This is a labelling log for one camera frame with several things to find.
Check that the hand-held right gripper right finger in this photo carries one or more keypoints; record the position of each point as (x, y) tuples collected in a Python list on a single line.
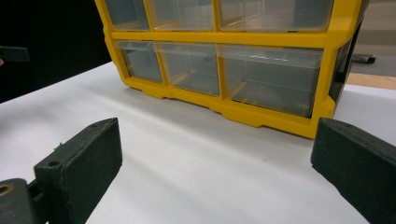
[(358, 168)]

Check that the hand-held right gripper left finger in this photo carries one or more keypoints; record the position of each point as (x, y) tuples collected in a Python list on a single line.
[(77, 168)]

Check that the yellow black organizer cabinet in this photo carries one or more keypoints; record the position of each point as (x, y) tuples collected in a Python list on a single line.
[(218, 39)]

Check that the black curtain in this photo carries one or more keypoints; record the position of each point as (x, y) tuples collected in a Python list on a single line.
[(46, 31)]

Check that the black stand foot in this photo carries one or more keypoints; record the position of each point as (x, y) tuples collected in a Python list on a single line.
[(364, 58)]

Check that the rows of clear plastic drawers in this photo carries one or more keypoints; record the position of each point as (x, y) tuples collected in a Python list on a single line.
[(271, 81)]

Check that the beige wooden cabinet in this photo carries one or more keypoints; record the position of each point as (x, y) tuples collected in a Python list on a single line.
[(379, 25)]

